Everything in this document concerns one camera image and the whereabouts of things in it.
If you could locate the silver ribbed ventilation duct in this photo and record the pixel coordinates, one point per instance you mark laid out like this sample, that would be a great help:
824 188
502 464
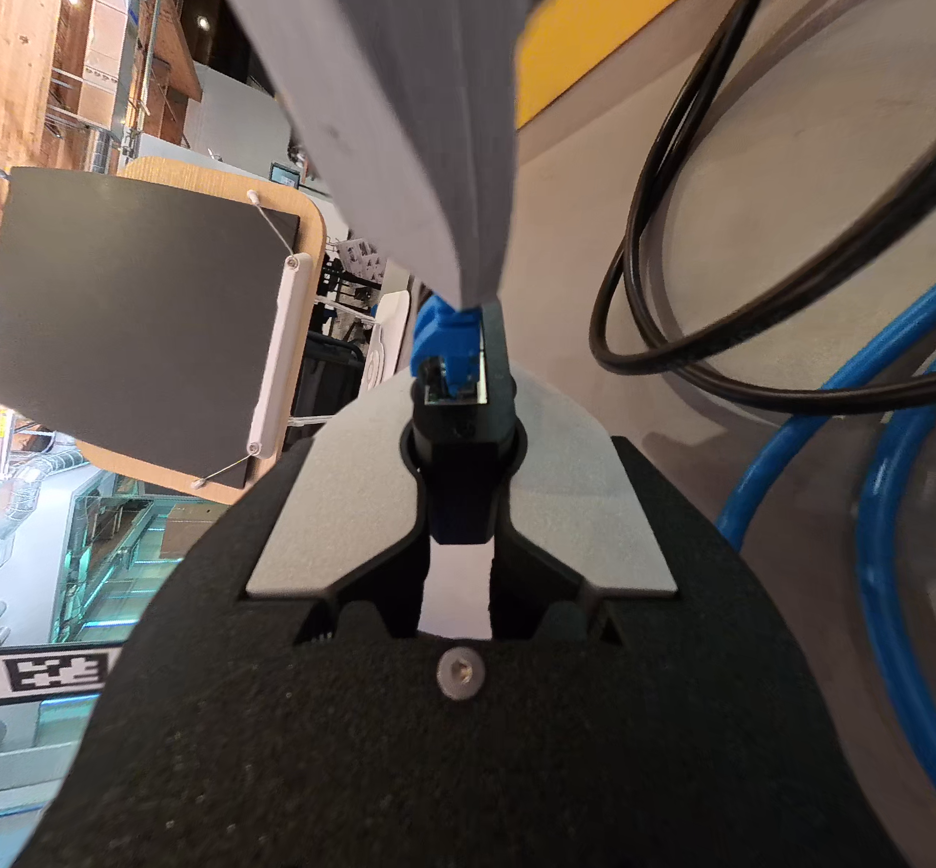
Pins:
25 495

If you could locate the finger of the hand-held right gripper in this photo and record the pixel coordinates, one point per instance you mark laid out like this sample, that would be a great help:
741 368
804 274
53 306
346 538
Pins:
380 78

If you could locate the printed paper sheet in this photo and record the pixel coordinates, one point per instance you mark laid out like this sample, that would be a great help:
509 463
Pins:
362 261

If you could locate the yellow plastic bin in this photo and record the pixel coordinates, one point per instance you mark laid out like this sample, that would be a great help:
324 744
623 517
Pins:
621 27

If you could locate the black ethernet adapter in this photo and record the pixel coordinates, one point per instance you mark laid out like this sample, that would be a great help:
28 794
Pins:
464 473

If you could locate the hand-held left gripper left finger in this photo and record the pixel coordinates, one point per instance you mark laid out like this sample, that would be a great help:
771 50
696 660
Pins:
344 502

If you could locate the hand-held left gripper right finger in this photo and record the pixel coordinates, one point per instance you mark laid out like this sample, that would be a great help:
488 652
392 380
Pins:
585 502

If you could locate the silver rectangular ventilation duct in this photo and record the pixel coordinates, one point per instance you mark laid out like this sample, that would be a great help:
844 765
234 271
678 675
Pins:
110 71

